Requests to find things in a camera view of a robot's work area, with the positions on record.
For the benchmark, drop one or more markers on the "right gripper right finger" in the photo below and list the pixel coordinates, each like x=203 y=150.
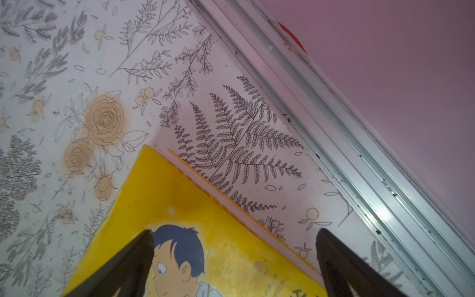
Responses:
x=343 y=271

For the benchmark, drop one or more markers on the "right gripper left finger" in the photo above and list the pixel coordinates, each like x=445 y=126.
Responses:
x=124 y=275

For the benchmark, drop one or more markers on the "aluminium floor edge rail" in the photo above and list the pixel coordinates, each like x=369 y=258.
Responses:
x=431 y=252

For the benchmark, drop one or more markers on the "yellow cartoon cover book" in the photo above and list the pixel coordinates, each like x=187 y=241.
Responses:
x=204 y=244

